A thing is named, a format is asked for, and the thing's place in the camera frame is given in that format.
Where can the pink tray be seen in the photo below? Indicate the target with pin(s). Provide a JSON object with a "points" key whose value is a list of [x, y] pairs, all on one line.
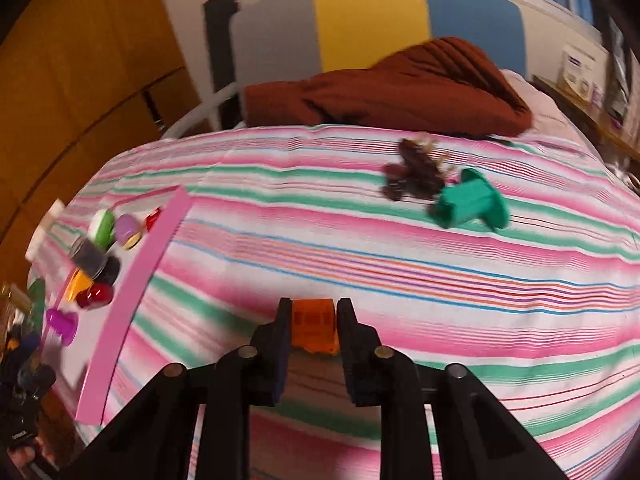
{"points": [[125, 310]]}

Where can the wooden shelf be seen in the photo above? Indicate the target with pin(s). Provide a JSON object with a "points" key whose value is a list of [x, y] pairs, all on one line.
{"points": [[600, 125]]}

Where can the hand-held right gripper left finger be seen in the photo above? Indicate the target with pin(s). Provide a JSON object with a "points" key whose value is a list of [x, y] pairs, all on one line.
{"points": [[280, 355]]}

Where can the brown blanket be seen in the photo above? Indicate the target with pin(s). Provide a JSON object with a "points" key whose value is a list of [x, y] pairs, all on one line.
{"points": [[400, 90]]}

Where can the pale pink pillow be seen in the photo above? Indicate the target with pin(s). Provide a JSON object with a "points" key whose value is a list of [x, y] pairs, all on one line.
{"points": [[550, 110]]}

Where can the grey yellow blue headboard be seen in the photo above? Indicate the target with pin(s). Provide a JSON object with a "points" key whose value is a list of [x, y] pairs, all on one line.
{"points": [[370, 20]]}

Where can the wooden wardrobe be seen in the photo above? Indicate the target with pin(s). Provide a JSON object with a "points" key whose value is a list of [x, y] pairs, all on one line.
{"points": [[75, 85]]}

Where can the green plastic cap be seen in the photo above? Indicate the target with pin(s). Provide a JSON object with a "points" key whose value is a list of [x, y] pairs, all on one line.
{"points": [[105, 230]]}

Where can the black cylinder container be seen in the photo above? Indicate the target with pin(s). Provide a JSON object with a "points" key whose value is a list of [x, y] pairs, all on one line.
{"points": [[92, 257]]}

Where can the lavender plastic cap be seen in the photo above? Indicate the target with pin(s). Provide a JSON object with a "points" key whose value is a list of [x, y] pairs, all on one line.
{"points": [[127, 227]]}

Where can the red metal cylinder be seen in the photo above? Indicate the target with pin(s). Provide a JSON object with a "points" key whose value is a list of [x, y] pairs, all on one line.
{"points": [[95, 296]]}

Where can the yellow plastic toy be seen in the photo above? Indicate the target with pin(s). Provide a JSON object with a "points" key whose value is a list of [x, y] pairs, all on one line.
{"points": [[77, 285]]}

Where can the teal plastic spool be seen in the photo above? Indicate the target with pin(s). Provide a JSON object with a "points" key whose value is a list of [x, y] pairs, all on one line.
{"points": [[465, 202]]}

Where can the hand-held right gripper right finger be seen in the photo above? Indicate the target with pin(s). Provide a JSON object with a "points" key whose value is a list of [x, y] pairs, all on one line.
{"points": [[350, 355]]}

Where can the striped bed sheet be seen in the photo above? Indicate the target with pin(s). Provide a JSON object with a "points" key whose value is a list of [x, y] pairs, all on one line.
{"points": [[350, 240]]}

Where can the magenta plastic cap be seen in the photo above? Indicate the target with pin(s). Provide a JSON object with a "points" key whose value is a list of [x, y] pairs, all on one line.
{"points": [[62, 320]]}

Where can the orange plastic block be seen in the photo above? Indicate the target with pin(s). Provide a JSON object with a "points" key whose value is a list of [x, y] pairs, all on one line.
{"points": [[312, 325]]}

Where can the brown beaded cluster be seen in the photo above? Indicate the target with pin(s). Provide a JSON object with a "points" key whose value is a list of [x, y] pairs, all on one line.
{"points": [[417, 170]]}

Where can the white box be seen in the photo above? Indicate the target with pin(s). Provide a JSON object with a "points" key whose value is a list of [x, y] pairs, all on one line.
{"points": [[575, 70]]}

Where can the white bed frame rail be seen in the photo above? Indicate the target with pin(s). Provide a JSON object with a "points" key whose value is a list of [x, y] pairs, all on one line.
{"points": [[200, 110]]}

